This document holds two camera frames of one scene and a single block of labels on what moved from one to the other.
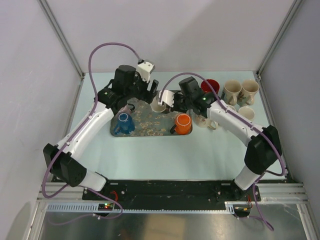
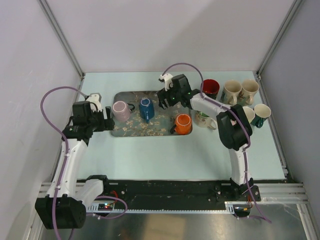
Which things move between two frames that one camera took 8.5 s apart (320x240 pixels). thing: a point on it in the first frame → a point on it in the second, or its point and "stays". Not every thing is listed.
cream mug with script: x=204 y=122 stays
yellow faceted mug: x=247 y=112 stays
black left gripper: x=147 y=96 → x=106 y=124
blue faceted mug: x=125 y=125 → x=146 y=109
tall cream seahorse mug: x=230 y=92 stays
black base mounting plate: x=172 y=191 stays
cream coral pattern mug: x=249 y=88 stays
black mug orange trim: x=214 y=84 stays
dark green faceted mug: x=154 y=105 → x=262 y=113
